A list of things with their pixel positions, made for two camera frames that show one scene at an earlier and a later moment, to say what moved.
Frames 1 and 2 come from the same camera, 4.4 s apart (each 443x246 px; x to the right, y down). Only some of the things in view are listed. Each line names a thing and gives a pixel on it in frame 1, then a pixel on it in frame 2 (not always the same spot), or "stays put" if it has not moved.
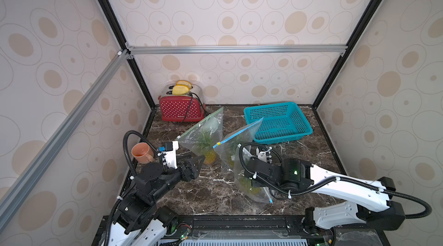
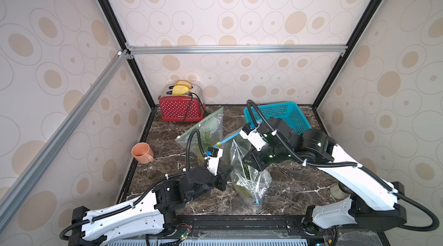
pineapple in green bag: (205, 142) stays put
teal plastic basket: (281, 122) stays put
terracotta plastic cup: (142, 152) stays put
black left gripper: (188, 173) → (222, 181)
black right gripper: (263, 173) → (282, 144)
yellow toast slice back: (184, 82) stays put
